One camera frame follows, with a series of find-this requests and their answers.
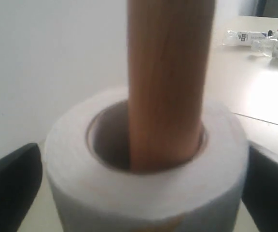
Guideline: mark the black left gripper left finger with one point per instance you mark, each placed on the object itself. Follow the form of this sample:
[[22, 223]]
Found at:
[[20, 179]]

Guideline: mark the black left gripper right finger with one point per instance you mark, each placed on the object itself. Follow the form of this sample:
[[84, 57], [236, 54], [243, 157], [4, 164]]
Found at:
[[260, 194]]

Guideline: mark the white printed paper towel roll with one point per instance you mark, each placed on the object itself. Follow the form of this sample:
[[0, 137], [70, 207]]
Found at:
[[84, 156]]

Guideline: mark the wooden paper towel holder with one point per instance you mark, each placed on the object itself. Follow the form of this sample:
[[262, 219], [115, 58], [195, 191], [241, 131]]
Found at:
[[168, 51]]

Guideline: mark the clear plastic bottle right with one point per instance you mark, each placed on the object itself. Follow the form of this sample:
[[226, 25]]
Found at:
[[267, 47]]

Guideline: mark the clear plastic bottle left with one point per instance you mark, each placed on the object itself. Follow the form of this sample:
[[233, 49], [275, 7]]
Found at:
[[245, 38]]

